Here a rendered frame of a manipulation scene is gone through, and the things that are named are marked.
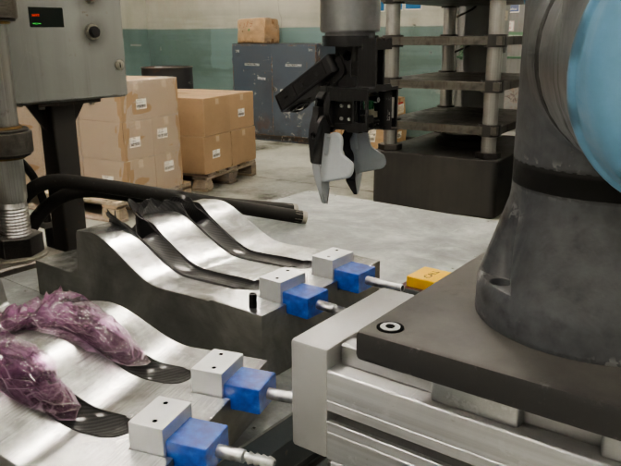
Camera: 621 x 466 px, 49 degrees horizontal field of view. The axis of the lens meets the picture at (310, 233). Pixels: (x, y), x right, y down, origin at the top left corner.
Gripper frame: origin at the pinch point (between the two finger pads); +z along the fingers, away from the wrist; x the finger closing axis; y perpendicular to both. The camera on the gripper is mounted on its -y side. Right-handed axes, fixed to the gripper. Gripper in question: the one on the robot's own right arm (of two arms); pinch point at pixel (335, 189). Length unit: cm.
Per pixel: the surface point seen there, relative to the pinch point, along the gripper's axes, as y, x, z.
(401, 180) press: -196, 347, 82
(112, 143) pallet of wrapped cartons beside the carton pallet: -333, 202, 49
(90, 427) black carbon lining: 1.0, -41.1, 15.8
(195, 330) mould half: -9.8, -17.8, 17.0
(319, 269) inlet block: -1.0, -2.5, 11.0
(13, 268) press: -69, -11, 23
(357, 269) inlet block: 3.9, -0.5, 10.5
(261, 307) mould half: 0.3, -15.9, 11.9
